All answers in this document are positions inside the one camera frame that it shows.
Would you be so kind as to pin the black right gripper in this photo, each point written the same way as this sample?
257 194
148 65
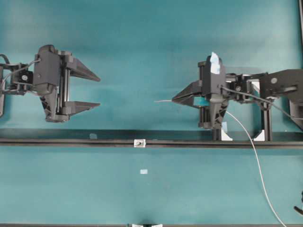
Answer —
213 101

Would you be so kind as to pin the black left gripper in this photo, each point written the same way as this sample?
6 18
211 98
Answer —
46 83

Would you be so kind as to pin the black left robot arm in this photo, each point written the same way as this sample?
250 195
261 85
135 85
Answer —
20 80

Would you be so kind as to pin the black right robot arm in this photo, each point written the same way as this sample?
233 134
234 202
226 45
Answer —
287 83

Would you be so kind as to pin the silver metal fitting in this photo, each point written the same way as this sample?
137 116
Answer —
139 143

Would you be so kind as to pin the small white tape patch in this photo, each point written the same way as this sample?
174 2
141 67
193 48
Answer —
143 171

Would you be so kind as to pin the black clip at right edge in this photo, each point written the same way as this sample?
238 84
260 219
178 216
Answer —
299 207

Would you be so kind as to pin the black aluminium square frame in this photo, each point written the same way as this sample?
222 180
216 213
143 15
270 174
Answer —
246 118

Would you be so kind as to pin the clear tape patch on rail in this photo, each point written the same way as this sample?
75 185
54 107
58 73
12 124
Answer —
93 136

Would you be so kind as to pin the long black aluminium rail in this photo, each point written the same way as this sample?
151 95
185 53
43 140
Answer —
154 139

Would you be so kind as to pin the black right edge post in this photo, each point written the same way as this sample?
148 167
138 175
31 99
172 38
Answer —
300 7

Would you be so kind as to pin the white bracket at bottom edge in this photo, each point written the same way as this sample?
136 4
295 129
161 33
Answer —
145 225

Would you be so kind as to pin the black bottom edge rail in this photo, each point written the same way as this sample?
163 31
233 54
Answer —
125 225

